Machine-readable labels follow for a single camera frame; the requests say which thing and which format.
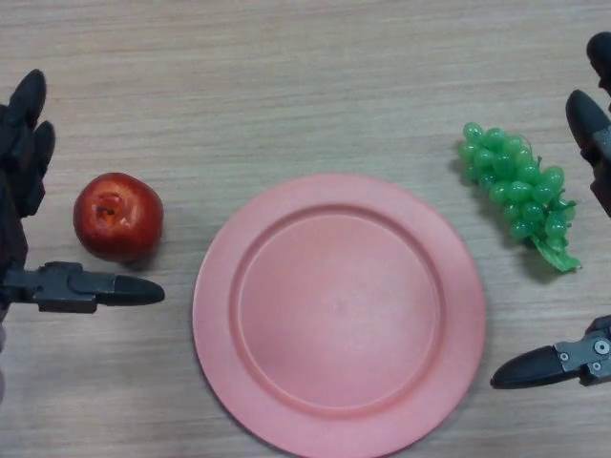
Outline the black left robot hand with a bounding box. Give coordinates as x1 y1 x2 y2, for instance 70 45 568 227
0 69 166 326

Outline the red apple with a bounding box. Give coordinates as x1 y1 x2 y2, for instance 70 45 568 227
73 172 166 264

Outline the pink round plate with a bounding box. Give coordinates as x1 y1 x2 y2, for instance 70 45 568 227
192 173 487 458

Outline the green grape bunch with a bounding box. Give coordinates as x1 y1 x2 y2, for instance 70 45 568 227
456 121 583 274

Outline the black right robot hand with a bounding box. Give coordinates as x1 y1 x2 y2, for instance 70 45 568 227
490 31 611 390

